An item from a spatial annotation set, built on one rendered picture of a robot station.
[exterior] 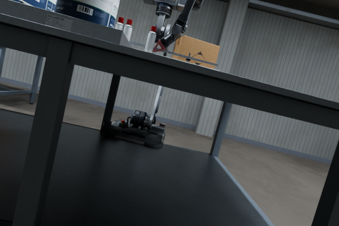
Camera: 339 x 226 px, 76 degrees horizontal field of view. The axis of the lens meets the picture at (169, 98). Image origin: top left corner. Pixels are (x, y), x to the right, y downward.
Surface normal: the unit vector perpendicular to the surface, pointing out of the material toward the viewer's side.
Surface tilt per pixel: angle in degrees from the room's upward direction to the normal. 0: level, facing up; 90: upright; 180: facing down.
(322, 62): 90
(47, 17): 90
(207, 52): 90
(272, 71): 90
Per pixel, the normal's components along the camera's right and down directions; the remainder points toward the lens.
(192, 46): 0.22, 0.14
